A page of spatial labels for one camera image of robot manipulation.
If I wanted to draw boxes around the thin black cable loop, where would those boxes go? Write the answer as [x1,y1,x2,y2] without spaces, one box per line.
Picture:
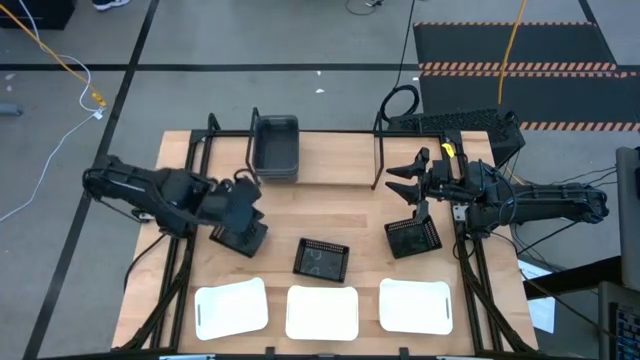
[344,0,385,16]

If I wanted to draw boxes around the white paper sheet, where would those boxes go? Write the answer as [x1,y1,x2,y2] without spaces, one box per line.
[517,258,557,335]

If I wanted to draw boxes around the black mat orange striped edge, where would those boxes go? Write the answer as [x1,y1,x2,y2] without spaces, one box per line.
[412,21,617,70]
[418,69,640,133]

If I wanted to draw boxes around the thick black coiled cable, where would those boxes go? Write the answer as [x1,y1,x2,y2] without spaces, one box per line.
[379,0,420,122]

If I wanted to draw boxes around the gray computer monitor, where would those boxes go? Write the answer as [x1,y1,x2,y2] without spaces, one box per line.
[615,146,640,291]

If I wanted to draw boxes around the white cable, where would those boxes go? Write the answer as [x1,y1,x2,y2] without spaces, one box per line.
[0,0,105,222]

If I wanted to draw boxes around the black aluminium table frame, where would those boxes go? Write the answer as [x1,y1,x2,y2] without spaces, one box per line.
[117,112,539,359]

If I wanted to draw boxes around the black mesh basket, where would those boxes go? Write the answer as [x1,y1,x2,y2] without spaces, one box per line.
[208,219,269,259]
[292,237,351,284]
[383,214,443,260]

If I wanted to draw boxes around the long yellow cable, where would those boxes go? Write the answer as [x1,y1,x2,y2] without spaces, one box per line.
[498,0,528,105]

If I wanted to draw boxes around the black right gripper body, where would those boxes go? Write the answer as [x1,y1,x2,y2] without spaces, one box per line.
[415,147,472,222]

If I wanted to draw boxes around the yellow cable with connector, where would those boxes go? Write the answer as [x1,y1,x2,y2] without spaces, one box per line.
[0,3,108,109]

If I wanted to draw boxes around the black box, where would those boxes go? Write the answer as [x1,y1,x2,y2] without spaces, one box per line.
[0,0,79,31]

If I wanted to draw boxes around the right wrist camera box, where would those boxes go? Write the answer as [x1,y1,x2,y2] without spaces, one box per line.
[430,159,454,187]

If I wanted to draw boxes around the white plastic basket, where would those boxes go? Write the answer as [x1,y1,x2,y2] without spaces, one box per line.
[285,285,360,342]
[193,277,270,342]
[378,277,454,336]

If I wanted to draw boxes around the black slanted bar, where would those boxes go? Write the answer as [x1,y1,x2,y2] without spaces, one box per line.
[523,255,624,300]

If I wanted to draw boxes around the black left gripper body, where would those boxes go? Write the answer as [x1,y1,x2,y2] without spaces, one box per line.
[197,175,267,247]

